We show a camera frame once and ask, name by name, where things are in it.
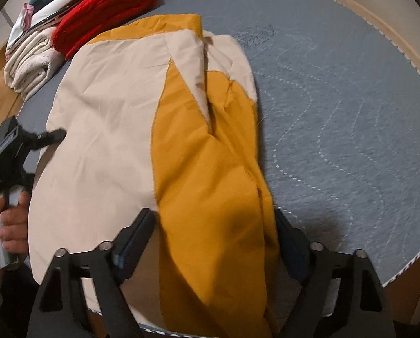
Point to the grey quilted mattress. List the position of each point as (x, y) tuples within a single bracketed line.
[(336, 112)]

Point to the person's left hand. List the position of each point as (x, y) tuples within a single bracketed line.
[(11, 223)]

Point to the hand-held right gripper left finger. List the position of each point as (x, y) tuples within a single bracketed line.
[(132, 246)]

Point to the speckled cream folded blanket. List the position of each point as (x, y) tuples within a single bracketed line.
[(34, 74)]

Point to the white and pink folded cloth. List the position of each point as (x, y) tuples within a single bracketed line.
[(25, 14)]

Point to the beige and yellow jacket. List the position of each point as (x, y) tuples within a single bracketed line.
[(108, 130)]

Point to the red folded blanket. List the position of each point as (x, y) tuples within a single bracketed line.
[(101, 10)]

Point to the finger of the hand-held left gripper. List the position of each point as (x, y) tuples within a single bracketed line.
[(48, 137)]

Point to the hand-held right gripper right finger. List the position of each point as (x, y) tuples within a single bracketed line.
[(294, 253)]

